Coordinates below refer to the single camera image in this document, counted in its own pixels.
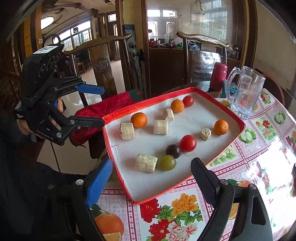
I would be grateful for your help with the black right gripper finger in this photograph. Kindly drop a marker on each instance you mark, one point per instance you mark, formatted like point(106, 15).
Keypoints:
point(85, 122)

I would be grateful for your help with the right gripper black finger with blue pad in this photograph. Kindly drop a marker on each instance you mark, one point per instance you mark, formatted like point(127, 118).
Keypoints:
point(81, 196)
point(251, 222)
point(81, 87)

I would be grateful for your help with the green plum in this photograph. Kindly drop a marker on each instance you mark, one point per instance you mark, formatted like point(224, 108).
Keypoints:
point(167, 163)

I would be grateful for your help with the round beige banana slice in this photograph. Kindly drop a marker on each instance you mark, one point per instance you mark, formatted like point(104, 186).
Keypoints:
point(205, 134)

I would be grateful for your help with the person's left hand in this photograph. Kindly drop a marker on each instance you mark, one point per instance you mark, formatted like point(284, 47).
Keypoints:
point(22, 124)

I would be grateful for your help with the red cushion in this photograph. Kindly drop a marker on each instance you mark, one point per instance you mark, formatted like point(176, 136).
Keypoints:
point(102, 109)

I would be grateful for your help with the wooden chair carved back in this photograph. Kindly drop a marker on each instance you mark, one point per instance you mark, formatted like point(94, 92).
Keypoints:
point(101, 62)

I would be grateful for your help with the red tray white inside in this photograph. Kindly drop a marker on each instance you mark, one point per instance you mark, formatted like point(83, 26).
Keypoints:
point(141, 186)

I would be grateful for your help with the red tomato on table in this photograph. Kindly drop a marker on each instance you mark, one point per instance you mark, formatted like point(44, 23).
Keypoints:
point(188, 143)

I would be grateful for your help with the orange tangerine on table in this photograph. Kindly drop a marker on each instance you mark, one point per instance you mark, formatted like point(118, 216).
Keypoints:
point(221, 127)

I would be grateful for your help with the dark purple plum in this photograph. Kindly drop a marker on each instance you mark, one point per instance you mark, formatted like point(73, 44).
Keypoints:
point(173, 150)

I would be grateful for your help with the round-back wicker chair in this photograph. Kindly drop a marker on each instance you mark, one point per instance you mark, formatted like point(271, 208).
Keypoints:
point(274, 88)

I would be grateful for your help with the red cherry tomato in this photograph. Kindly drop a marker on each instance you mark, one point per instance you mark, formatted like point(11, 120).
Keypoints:
point(188, 101)

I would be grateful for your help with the blue box behind mug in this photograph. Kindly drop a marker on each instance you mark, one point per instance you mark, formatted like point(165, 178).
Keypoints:
point(232, 88)

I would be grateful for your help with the clear glass mug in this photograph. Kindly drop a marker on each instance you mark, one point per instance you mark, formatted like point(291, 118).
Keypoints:
point(248, 90)

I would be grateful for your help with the pink thermos bottle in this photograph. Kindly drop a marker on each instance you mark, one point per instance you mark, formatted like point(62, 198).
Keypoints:
point(218, 77)

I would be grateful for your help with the wooden chair curved backrest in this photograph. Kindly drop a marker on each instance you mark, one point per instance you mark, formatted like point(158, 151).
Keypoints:
point(199, 67)

